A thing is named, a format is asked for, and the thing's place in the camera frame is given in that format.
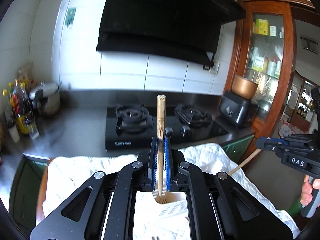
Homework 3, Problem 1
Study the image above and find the wooden chopstick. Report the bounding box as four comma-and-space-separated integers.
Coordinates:
157, 95, 166, 199
228, 149, 261, 176

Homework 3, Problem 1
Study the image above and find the person right hand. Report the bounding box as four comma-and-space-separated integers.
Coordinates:
300, 175, 320, 206

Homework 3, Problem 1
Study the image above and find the black gas stove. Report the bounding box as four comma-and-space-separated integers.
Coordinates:
105, 103, 230, 151

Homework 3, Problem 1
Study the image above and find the white plastic utensil holder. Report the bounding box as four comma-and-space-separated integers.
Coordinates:
133, 192, 190, 239

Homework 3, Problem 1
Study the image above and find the copper inner pot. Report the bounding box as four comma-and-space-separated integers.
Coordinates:
232, 75, 258, 100

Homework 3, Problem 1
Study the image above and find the wooden glass cabinet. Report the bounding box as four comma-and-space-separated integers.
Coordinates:
224, 0, 298, 165

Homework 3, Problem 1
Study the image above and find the white quilted cloth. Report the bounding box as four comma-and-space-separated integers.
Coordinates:
42, 143, 300, 237

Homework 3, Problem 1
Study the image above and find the black range hood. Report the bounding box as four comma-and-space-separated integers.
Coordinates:
97, 0, 246, 67

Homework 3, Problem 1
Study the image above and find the white pressure cooker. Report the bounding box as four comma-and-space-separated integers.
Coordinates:
29, 82, 62, 116

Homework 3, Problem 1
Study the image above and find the dark soy sauce bottle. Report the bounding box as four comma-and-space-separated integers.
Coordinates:
12, 79, 33, 134

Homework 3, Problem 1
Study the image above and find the small white jar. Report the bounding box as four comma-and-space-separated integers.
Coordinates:
8, 125, 20, 143

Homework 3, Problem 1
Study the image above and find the white wall socket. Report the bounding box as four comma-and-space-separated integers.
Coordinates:
209, 62, 220, 75

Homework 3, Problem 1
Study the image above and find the green wall sticker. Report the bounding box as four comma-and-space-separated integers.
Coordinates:
64, 8, 76, 28

